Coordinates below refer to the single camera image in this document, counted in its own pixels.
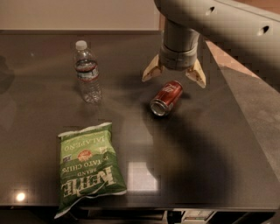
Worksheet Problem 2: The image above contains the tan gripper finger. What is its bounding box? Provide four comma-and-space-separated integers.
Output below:
185, 59, 207, 88
142, 55, 164, 82

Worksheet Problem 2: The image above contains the clear plastic water bottle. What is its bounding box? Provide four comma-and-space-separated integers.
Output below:
73, 40, 102, 104

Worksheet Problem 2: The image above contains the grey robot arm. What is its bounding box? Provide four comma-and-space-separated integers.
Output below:
142, 0, 280, 90

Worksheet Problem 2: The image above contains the red coke can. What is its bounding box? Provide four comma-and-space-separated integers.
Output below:
150, 80, 183, 116

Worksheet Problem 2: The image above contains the green kettle chips bag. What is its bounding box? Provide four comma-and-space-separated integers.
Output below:
55, 122, 127, 218

